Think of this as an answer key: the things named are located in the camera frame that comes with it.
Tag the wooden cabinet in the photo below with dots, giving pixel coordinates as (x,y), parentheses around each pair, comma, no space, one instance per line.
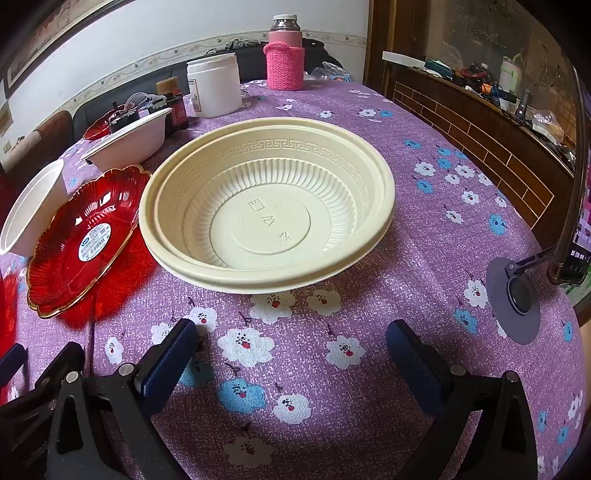
(485,138)

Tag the white paper bowl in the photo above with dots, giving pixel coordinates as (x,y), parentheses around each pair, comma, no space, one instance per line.
(129,143)
(32,207)

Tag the purple floral tablecloth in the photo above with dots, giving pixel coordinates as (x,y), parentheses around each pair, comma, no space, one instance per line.
(323,369)

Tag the brown chair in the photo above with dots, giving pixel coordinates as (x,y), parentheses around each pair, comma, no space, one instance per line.
(46,134)

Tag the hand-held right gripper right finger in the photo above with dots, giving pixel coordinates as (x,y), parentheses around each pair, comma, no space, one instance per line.
(415,369)

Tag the silver flashlight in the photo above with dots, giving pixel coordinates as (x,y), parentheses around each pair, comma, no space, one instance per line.
(524,105)

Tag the dark sofa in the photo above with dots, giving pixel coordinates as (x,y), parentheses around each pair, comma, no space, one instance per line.
(251,60)

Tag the red glass plate gold rim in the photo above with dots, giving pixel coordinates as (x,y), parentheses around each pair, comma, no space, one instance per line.
(60,263)

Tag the grey phone stand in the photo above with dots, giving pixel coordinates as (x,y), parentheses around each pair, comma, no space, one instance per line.
(512,318)

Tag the pink thermos with knitted sleeve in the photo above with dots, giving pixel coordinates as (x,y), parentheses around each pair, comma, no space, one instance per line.
(284,60)

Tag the framed horse painting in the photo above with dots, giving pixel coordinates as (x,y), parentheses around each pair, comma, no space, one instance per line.
(41,37)

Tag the dark brown bottle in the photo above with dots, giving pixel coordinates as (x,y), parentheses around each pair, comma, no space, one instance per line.
(174,106)

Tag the clear plastic bag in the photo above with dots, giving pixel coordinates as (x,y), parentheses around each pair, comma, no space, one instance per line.
(330,73)

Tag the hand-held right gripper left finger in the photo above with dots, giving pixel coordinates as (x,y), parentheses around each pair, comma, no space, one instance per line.
(170,367)

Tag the small gold wall plaque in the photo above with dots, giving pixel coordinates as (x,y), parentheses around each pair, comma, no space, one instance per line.
(3,120)

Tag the cream plastic bowl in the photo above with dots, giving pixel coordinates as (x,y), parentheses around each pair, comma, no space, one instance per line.
(263,221)

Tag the white plastic jar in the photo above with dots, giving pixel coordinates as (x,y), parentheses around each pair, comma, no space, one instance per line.
(214,85)

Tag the white flat box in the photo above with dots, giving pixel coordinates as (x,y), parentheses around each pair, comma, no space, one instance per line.
(401,57)

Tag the small black box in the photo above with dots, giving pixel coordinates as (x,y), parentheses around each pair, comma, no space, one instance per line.
(121,120)

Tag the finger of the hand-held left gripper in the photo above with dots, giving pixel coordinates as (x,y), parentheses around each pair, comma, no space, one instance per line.
(11,364)
(60,362)

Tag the smartphone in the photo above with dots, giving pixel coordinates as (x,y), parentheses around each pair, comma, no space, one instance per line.
(575,263)

